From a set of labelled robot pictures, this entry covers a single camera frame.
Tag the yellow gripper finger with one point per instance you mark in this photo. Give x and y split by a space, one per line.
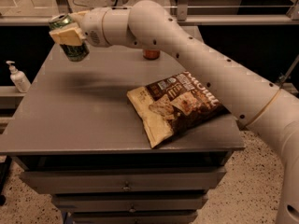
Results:
70 35
78 16

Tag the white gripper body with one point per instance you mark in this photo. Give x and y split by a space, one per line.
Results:
92 27

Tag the green soda can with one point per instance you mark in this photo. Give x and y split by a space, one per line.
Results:
73 53

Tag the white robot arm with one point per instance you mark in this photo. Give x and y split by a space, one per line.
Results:
261 106

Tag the red cola can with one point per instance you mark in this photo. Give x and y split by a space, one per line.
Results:
151 54

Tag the white pump sanitizer bottle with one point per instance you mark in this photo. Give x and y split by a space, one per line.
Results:
19 79

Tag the grey drawer cabinet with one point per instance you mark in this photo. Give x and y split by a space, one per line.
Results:
78 138

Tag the sea salt chips bag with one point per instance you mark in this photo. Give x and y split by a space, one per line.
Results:
173 105

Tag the metal railing frame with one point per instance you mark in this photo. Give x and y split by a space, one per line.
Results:
194 12

